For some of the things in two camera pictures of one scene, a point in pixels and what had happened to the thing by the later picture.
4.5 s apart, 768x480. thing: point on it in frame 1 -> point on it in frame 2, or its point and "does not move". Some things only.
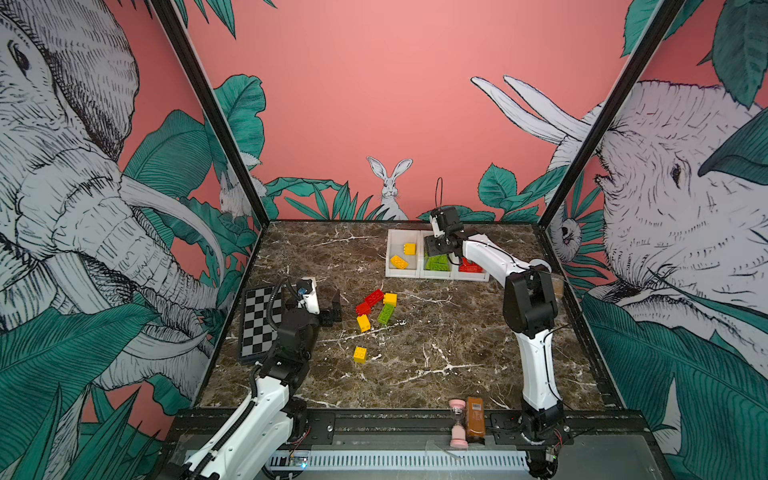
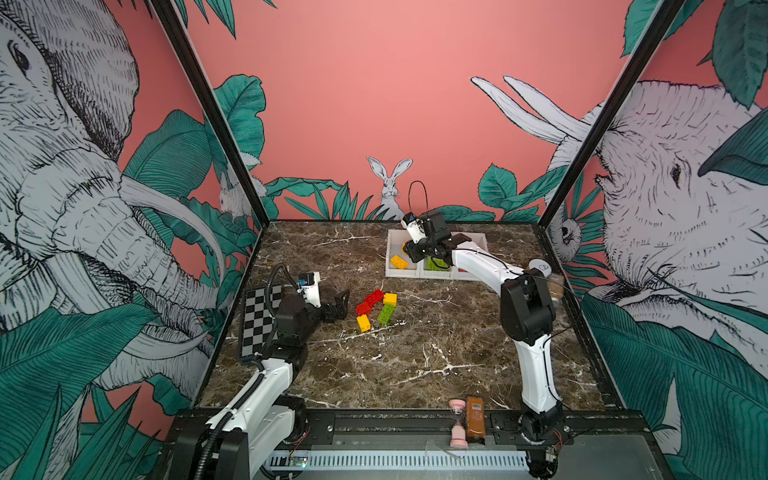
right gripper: [430, 243] -> [412, 250]
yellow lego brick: [391, 298] does not move
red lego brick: [363, 309] does not move
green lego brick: [385, 313] does not move
